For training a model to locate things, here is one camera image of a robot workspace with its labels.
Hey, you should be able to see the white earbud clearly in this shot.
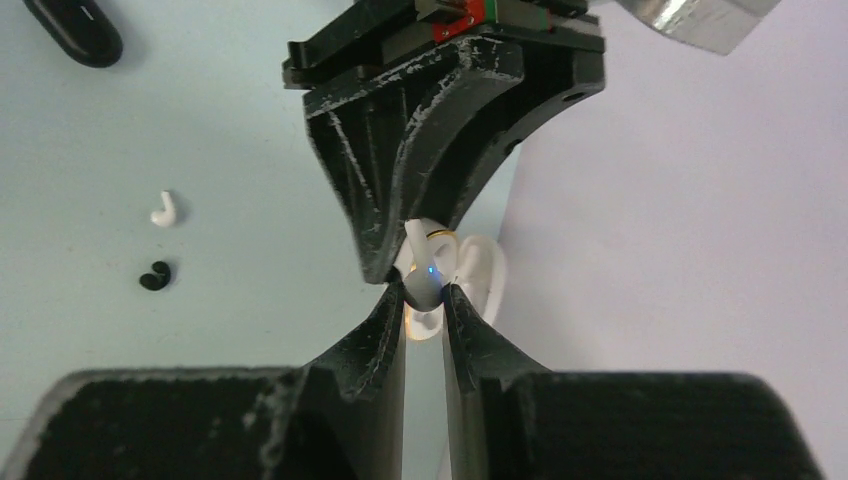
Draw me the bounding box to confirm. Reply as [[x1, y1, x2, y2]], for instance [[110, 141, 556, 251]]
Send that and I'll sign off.
[[403, 219, 443, 312], [150, 190, 179, 228]]

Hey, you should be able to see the black charging case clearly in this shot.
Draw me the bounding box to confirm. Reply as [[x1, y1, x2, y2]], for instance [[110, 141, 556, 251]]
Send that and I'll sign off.
[[23, 0, 124, 69]]

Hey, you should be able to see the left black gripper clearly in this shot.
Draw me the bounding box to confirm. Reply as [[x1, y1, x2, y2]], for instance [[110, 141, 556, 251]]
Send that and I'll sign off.
[[282, 1, 605, 284]]

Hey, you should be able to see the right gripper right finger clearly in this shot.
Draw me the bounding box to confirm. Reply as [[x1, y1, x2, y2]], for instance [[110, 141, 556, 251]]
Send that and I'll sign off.
[[443, 286, 823, 479]]

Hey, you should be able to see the black earbud near centre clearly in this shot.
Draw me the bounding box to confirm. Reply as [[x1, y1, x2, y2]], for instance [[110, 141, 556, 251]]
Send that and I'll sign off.
[[139, 261, 172, 292]]

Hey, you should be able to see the white earbud charging case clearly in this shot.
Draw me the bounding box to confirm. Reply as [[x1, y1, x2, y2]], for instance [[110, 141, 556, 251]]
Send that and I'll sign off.
[[394, 219, 507, 341]]

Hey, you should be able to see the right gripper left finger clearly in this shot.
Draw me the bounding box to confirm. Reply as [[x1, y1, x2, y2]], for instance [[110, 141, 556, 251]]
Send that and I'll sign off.
[[1, 282, 405, 479]]

